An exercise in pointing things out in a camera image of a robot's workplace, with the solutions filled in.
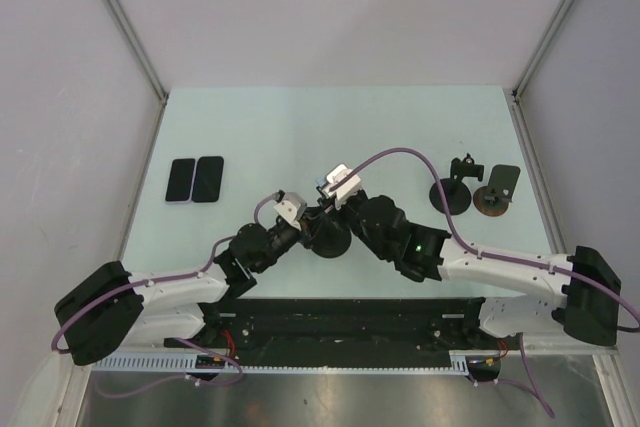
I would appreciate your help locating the black phone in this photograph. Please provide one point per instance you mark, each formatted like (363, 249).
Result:
(208, 179)

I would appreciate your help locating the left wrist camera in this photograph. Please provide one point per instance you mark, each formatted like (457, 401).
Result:
(290, 206)

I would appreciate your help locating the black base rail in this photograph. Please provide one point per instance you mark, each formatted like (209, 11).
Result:
(349, 332)

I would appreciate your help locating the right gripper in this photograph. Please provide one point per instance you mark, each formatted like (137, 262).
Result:
(340, 211)

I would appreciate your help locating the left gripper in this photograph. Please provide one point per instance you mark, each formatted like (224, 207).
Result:
(309, 229)

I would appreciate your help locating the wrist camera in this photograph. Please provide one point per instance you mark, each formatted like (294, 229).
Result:
(290, 206)
(340, 184)

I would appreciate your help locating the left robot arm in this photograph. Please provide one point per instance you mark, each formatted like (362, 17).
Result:
(113, 306)

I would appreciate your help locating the wooden base phone stand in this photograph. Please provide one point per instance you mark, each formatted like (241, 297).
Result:
(493, 199)

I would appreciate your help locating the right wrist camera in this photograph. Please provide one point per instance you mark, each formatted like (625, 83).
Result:
(340, 184)

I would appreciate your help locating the black stand with blue phone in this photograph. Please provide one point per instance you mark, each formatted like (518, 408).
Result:
(328, 237)

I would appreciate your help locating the white cable duct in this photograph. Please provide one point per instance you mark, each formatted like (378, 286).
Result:
(198, 363)

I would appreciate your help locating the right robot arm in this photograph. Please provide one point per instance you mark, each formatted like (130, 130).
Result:
(576, 293)

